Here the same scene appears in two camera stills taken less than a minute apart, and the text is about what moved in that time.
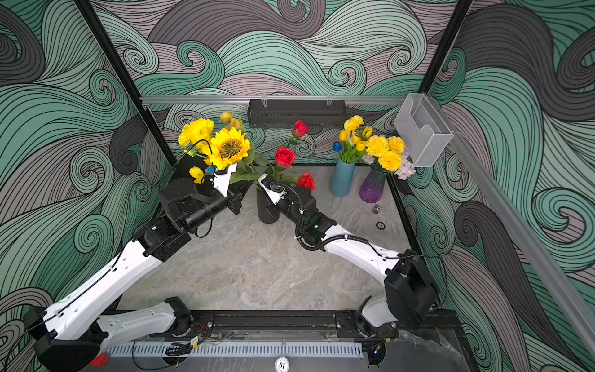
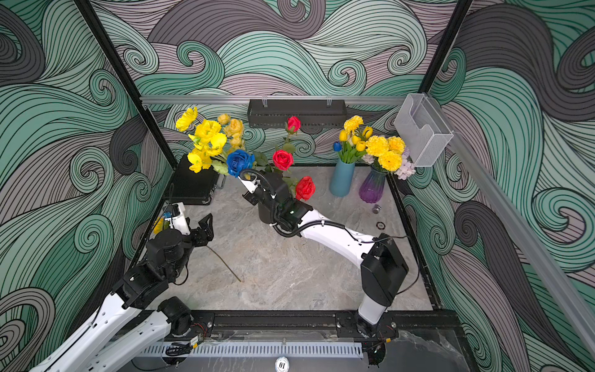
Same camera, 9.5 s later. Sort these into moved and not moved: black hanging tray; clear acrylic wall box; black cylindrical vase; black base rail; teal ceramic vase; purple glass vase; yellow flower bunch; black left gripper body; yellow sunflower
Moved: yellow sunflower; yellow flower bunch; black left gripper body
Not moved: black cylindrical vase; purple glass vase; clear acrylic wall box; black base rail; teal ceramic vase; black hanging tray
